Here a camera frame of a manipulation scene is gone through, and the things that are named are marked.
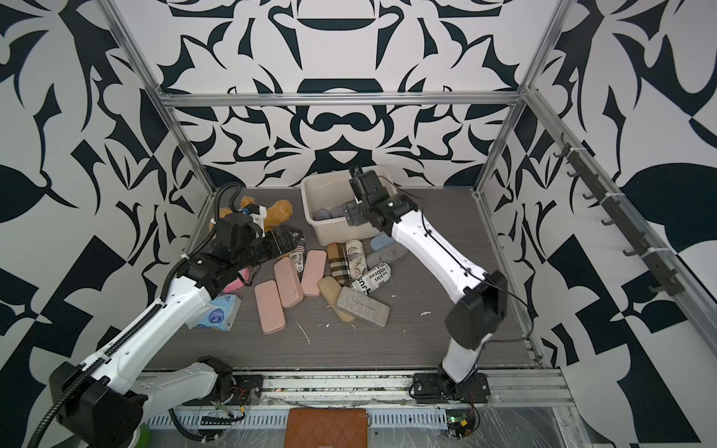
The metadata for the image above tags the blue glasses case back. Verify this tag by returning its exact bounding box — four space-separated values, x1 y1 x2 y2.
370 233 395 251

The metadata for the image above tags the grey glasses case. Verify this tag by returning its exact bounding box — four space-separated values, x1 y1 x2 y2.
366 242 409 270

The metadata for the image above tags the map print glasses case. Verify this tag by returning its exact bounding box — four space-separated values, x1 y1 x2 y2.
345 239 368 280

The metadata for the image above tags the tan woven glasses case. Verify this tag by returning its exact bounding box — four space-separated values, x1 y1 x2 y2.
317 276 355 323

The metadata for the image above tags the newspaper print case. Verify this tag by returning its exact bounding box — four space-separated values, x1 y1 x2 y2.
289 246 305 274
350 263 392 296

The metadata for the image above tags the grey woven rectangular case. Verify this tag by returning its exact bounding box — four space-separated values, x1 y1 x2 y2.
337 287 390 328

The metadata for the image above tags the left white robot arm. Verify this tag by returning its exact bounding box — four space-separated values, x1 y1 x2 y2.
28 182 304 447

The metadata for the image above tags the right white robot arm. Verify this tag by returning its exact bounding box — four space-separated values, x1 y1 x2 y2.
345 166 515 404

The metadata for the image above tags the pink glasses case middle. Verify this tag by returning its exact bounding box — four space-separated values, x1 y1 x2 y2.
274 258 304 308

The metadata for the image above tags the pink glasses case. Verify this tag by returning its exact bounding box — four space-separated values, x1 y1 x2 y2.
274 258 304 308
301 250 327 297
254 280 286 335

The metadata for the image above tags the pink glasses case right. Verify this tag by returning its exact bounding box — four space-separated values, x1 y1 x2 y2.
301 250 327 297

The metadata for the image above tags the beige plastic storage box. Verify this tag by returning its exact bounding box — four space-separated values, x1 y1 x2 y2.
300 170 380 246

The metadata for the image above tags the plaid brown glasses case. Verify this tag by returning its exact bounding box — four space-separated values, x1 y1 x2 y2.
326 243 352 287

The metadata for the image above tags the pink glasses case front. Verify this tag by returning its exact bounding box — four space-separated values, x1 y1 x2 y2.
254 280 286 335

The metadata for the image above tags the orange plush teddy bear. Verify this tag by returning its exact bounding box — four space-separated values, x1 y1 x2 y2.
208 196 293 231

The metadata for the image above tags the pink alarm clock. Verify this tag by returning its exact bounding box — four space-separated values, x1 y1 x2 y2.
222 268 251 294

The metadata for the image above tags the blue tissue pack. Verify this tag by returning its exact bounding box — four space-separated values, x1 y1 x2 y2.
187 294 242 332

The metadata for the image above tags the brown quilted leather wallet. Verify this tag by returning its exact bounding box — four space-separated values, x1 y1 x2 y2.
284 408 369 448

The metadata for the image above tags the green tape roll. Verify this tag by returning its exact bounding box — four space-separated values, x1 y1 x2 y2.
132 425 151 448

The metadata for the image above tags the green circuit board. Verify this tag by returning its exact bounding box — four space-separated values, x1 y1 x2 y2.
446 407 481 440

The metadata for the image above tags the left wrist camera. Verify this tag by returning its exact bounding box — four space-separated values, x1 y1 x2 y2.
244 203 268 231

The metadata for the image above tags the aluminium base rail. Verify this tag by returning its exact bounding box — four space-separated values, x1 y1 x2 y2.
230 369 575 408

